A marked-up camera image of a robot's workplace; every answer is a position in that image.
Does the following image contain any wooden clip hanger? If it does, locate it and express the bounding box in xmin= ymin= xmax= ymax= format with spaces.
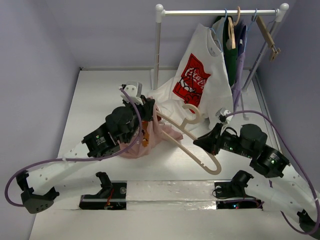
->
xmin=256 ymin=16 xmax=281 ymax=62

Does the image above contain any pink t shirt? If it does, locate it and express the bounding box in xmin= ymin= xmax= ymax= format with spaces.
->
xmin=119 ymin=105 xmax=183 ymax=159

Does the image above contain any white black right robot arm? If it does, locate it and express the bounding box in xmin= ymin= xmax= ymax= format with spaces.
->
xmin=193 ymin=123 xmax=320 ymax=240

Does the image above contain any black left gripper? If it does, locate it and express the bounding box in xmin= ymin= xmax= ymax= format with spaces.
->
xmin=123 ymin=95 xmax=155 ymax=144

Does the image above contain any white metal clothes rack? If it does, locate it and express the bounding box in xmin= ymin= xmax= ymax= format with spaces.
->
xmin=150 ymin=2 xmax=290 ymax=120

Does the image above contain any blue wire hanger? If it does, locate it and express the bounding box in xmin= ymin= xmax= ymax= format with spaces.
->
xmin=210 ymin=9 xmax=228 ymax=52
xmin=243 ymin=8 xmax=258 ymax=52

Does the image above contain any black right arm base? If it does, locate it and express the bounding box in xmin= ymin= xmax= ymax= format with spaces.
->
xmin=211 ymin=170 xmax=264 ymax=210

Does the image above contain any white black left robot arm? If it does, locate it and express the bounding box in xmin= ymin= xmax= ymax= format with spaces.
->
xmin=14 ymin=95 xmax=155 ymax=214

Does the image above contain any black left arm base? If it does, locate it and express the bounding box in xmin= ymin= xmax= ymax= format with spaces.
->
xmin=79 ymin=171 xmax=127 ymax=210

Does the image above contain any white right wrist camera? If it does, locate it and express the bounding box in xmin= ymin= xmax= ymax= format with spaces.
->
xmin=215 ymin=107 xmax=232 ymax=125

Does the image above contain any white red print t shirt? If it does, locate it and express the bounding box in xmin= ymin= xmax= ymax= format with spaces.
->
xmin=148 ymin=24 xmax=233 ymax=130

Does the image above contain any green shirt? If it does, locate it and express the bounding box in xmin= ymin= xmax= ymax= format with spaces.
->
xmin=223 ymin=19 xmax=238 ymax=87

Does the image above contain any beige hanger with green shirt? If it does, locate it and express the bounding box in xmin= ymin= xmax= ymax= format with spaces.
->
xmin=227 ymin=6 xmax=241 ymax=50

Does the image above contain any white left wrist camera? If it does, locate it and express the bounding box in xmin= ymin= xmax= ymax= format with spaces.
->
xmin=119 ymin=81 xmax=143 ymax=105

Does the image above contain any lavender shirt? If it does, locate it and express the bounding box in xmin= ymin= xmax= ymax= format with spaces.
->
xmin=231 ymin=20 xmax=247 ymax=112

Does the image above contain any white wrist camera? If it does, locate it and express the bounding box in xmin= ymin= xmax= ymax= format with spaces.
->
xmin=119 ymin=81 xmax=143 ymax=105
xmin=215 ymin=107 xmax=232 ymax=125

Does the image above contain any blue wire hanger right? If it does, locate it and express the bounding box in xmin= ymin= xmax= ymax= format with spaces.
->
xmin=243 ymin=8 xmax=258 ymax=52

